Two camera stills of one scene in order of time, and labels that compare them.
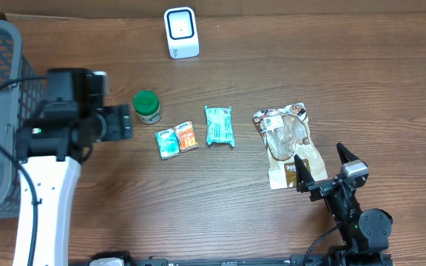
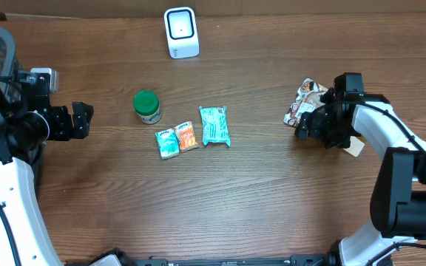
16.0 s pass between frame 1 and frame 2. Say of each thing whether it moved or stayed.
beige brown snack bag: moved
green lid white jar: stayed
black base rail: stayed
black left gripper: moved
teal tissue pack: stayed
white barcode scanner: stayed
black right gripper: moved
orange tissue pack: stayed
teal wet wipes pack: moved
